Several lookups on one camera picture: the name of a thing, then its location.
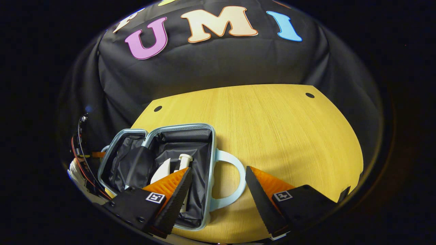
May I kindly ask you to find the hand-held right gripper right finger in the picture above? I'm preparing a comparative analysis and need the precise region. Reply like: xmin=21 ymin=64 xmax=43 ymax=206
xmin=245 ymin=165 xmax=338 ymax=238

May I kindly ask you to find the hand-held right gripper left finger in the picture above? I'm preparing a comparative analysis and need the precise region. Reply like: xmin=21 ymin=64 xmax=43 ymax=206
xmin=102 ymin=167 xmax=193 ymax=239

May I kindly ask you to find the white squeeze tube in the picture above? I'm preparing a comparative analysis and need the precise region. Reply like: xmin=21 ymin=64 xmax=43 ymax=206
xmin=150 ymin=158 xmax=171 ymax=184

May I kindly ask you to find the white pump bottle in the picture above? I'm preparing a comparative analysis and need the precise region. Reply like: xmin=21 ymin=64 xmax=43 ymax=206
xmin=173 ymin=153 xmax=193 ymax=213

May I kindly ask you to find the pale blue suitcase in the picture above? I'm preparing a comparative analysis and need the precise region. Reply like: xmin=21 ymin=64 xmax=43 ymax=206
xmin=98 ymin=123 xmax=247 ymax=232

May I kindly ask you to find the red cable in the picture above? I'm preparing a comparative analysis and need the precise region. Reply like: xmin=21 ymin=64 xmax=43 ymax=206
xmin=71 ymin=135 xmax=111 ymax=200

